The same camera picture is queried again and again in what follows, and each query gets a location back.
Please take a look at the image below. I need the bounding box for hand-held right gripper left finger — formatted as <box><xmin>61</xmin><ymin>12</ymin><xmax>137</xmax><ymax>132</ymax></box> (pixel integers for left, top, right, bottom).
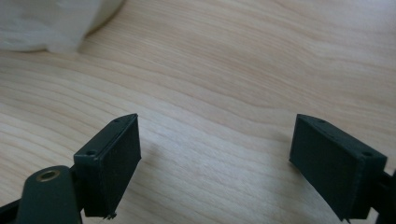
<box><xmin>73</xmin><ymin>113</ymin><xmax>142</xmax><ymax>220</ymax></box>

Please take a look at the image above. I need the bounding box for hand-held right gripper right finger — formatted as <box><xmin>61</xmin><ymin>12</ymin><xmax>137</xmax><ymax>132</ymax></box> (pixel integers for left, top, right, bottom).
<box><xmin>289</xmin><ymin>113</ymin><xmax>389</xmax><ymax>222</ymax></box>

